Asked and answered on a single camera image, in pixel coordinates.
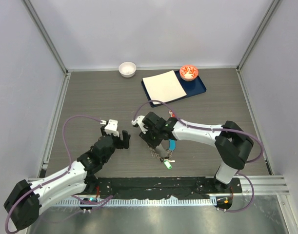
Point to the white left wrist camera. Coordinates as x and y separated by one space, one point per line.
110 127

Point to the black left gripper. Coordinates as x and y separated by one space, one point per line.
121 144

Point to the white bowl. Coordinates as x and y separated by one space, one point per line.
127 69

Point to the white square plate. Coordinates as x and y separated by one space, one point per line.
164 87

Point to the metal key organizer blue handle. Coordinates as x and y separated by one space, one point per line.
164 150

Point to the slotted cable duct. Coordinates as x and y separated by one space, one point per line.
172 201

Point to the orange patterned bowl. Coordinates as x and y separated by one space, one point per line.
188 72

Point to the red headed key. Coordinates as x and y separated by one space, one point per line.
172 114

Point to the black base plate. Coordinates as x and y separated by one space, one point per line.
157 188

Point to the dark blue tray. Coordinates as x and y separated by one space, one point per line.
192 88

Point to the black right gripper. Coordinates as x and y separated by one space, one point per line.
146 137

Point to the green key tag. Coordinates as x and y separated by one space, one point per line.
168 165

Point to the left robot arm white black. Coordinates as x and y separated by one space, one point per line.
28 200

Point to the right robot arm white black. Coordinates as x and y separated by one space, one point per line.
232 144

